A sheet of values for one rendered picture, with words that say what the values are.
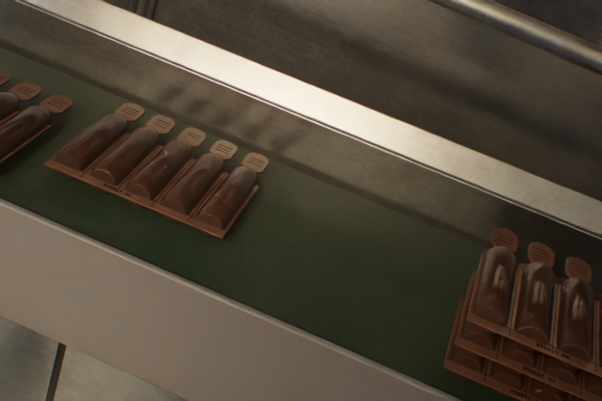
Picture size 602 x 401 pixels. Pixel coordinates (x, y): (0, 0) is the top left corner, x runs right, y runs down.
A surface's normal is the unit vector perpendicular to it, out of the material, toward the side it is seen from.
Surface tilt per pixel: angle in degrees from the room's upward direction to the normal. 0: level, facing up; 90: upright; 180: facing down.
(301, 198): 2
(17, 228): 90
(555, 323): 2
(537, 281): 16
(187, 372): 90
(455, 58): 90
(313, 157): 90
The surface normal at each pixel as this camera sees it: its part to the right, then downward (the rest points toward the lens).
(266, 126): -0.29, 0.45
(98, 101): 0.27, -0.81
